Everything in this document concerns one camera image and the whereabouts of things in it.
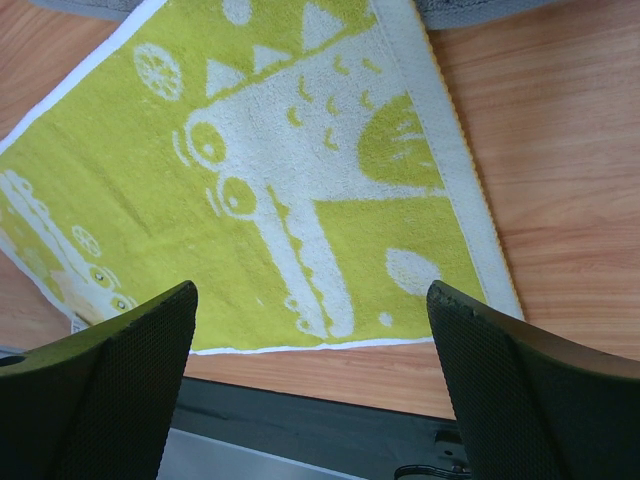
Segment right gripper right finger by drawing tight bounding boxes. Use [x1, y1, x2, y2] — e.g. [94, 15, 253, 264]
[426, 281, 639, 479]

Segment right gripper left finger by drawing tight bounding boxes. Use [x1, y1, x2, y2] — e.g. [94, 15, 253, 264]
[1, 281, 198, 479]

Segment yellow green patterned towel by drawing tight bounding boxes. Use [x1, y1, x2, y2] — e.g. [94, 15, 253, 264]
[1, 1, 522, 355]

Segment grey towel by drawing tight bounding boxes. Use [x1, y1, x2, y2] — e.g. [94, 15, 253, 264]
[29, 0, 566, 31]

